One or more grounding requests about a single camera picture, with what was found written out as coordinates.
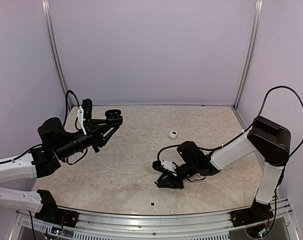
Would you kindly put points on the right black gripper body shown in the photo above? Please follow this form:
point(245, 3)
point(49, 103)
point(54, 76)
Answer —
point(179, 183)

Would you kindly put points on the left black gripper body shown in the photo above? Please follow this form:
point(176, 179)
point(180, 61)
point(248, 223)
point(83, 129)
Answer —
point(93, 136)

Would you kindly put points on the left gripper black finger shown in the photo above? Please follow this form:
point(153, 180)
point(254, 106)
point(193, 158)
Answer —
point(106, 123)
point(107, 132)

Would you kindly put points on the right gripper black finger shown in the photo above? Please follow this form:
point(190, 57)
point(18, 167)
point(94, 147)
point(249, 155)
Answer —
point(166, 184)
point(163, 178)

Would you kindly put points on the black earbuds charging case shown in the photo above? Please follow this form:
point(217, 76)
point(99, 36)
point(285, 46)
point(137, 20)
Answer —
point(114, 116)

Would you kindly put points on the white earbuds charging case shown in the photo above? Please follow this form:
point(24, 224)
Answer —
point(173, 134)

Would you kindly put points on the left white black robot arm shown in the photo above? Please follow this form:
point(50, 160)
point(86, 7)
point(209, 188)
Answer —
point(56, 147)

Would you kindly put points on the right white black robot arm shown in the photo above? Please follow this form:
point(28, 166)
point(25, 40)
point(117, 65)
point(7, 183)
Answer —
point(271, 140)

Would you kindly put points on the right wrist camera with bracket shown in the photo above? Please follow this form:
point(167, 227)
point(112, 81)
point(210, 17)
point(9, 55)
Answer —
point(164, 166)

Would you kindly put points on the front aluminium rail frame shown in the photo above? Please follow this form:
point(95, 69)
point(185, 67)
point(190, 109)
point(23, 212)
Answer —
point(113, 197)

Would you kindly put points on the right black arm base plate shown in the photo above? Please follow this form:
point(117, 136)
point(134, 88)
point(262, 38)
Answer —
point(257, 212)

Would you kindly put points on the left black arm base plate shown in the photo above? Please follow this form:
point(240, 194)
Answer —
point(51, 213)

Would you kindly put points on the left aluminium corner post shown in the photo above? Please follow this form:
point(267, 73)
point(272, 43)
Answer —
point(46, 9)

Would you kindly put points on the aluminium corner post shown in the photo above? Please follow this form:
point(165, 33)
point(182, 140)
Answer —
point(46, 9)
point(250, 52)

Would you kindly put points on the right aluminium corner post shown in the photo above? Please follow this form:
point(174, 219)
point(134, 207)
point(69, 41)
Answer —
point(250, 52)

